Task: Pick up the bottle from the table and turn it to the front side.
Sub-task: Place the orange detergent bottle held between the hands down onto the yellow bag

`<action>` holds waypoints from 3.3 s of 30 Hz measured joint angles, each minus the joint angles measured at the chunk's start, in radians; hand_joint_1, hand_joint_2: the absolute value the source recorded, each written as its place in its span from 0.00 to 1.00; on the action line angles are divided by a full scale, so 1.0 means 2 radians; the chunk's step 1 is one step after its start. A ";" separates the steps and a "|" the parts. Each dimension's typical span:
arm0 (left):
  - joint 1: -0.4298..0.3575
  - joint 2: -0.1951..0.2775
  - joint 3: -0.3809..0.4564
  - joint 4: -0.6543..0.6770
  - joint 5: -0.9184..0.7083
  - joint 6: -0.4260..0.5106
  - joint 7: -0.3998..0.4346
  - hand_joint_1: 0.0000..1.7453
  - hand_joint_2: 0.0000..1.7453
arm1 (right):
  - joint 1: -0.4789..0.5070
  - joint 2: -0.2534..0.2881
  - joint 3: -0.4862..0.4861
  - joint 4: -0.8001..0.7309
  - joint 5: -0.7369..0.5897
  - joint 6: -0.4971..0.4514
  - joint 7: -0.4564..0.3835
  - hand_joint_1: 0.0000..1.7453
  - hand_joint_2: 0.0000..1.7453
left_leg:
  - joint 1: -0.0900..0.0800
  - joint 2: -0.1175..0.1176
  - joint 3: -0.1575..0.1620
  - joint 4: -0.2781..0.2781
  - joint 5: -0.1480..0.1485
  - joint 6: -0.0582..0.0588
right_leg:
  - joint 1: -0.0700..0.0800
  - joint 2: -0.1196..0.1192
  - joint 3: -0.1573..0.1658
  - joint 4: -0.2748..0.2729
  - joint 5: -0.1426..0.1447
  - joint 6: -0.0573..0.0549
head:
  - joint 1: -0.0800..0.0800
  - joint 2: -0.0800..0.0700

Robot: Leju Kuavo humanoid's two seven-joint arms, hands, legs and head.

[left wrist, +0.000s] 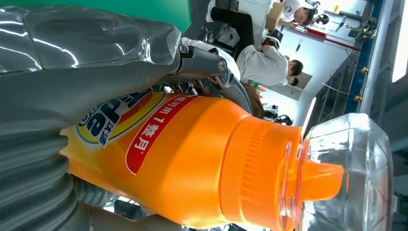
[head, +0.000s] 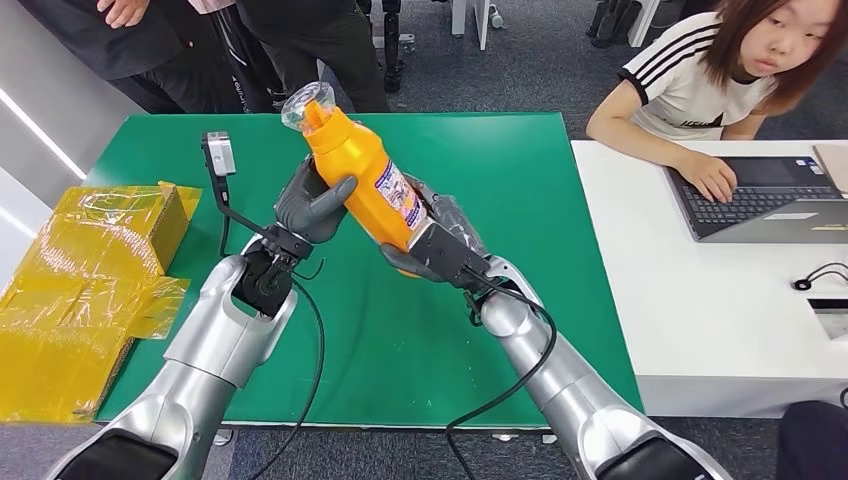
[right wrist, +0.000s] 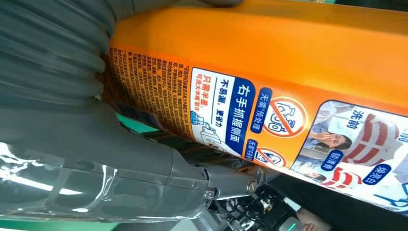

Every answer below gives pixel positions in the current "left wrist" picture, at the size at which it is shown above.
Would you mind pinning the person at far table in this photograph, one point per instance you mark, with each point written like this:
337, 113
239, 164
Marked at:
291, 8

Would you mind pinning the orange detergent bottle clear cap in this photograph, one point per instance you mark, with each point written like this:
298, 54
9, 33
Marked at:
197, 159

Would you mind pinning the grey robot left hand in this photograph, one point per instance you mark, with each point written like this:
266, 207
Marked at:
79, 83

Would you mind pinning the green table mat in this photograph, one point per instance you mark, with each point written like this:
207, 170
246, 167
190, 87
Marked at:
143, 9

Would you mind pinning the seated person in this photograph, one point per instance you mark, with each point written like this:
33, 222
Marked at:
255, 102

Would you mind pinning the plain brown cardboard box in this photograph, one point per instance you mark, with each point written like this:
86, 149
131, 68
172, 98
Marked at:
274, 16

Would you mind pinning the blue metal frame beam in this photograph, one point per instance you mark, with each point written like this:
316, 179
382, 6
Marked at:
363, 57

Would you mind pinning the person bending over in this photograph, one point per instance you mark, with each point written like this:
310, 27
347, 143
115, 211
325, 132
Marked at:
261, 65

